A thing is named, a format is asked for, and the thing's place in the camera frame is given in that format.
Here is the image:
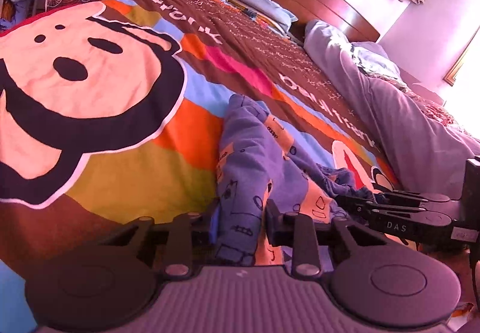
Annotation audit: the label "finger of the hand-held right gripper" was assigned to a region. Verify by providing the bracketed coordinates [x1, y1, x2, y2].
[334, 195, 430, 223]
[375, 190, 433, 205]

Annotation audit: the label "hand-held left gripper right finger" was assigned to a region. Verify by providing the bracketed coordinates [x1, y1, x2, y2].
[265, 200, 392, 280]

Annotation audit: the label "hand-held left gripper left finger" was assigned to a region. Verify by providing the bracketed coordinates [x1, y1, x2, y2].
[94, 200, 220, 278]

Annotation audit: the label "blue printed pants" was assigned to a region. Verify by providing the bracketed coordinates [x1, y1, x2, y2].
[215, 93, 377, 267]

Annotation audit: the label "grey duvet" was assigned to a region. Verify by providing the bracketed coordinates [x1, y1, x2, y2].
[303, 20, 480, 199]

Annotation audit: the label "colourful cartoon printed blanket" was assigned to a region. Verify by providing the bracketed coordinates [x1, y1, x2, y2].
[0, 0, 407, 281]

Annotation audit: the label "light blue pillow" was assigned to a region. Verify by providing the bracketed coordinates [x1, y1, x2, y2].
[202, 0, 298, 34]

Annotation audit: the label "black cable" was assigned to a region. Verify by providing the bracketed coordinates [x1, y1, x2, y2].
[467, 242, 480, 304]

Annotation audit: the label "framed wall picture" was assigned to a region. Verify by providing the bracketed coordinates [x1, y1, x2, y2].
[442, 51, 470, 87]

